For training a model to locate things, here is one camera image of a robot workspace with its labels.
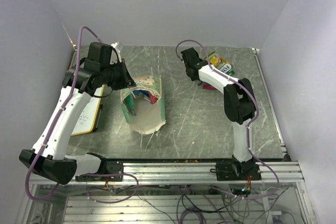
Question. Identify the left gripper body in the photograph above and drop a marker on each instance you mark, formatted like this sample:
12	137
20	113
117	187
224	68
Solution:
117	77

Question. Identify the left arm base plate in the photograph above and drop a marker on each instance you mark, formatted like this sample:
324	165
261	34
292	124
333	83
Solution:
108	171

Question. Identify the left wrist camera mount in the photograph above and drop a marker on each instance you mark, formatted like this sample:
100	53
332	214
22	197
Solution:
116	52

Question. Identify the aluminium frame rail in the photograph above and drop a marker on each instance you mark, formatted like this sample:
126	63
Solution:
188	173

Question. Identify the purple candy packet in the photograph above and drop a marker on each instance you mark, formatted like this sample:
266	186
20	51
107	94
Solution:
207	86

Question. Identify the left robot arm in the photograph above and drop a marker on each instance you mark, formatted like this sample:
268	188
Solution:
47	158

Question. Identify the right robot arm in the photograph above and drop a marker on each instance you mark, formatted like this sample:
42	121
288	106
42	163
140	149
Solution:
239	104

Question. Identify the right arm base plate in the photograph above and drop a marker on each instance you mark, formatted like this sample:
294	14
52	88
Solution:
230	170

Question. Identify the small whiteboard yellow frame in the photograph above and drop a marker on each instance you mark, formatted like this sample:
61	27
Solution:
88	119

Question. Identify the green printed paper bag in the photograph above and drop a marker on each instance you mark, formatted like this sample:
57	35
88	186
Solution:
149	118

